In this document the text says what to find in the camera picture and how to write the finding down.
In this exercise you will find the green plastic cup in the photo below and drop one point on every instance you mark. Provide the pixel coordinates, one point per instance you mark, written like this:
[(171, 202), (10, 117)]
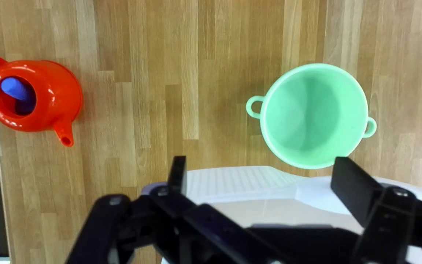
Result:
[(314, 117)]

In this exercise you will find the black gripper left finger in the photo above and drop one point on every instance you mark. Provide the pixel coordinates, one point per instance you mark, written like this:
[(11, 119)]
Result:
[(172, 229)]

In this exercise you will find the blue ball in teapot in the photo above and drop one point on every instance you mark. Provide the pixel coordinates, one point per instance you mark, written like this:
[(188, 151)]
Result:
[(17, 88)]

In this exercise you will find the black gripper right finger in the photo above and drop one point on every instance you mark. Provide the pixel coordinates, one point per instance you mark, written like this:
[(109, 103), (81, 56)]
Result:
[(396, 224)]

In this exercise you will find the red toy teapot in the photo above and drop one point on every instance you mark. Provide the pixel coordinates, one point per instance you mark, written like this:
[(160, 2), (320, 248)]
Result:
[(55, 97)]

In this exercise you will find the white translucent plastic drawer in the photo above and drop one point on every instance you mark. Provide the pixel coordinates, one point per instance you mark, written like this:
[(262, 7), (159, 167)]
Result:
[(250, 195)]

